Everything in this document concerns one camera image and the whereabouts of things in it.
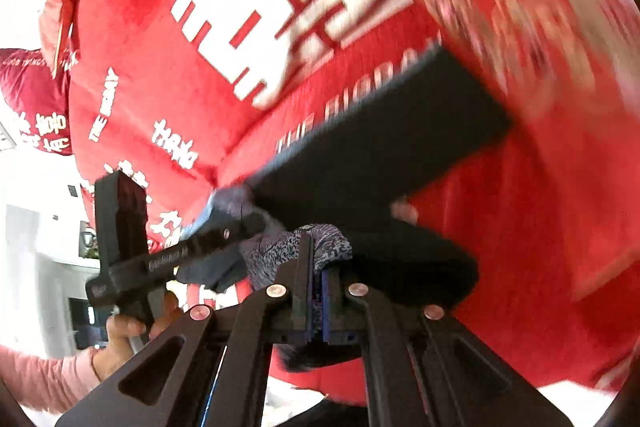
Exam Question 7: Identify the dark red printed pillow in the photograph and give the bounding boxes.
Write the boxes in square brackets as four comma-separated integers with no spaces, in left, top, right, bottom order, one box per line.
[1,49,73,156]

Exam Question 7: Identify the pink sleeved left forearm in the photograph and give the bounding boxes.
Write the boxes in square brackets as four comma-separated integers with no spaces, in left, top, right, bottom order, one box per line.
[0,347,100,414]

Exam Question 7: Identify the red floral embroidered quilt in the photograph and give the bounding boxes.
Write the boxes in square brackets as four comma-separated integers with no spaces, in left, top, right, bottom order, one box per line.
[418,0,639,115]

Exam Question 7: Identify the person's left hand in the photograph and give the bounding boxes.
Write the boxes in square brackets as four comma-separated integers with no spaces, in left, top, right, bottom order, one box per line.
[92,291,183,381]

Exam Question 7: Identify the black pants grey waistband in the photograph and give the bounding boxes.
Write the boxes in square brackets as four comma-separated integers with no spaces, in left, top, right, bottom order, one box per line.
[178,48,511,309]

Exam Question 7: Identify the red blanket white characters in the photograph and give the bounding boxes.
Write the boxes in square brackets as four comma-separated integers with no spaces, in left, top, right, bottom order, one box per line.
[40,0,639,391]

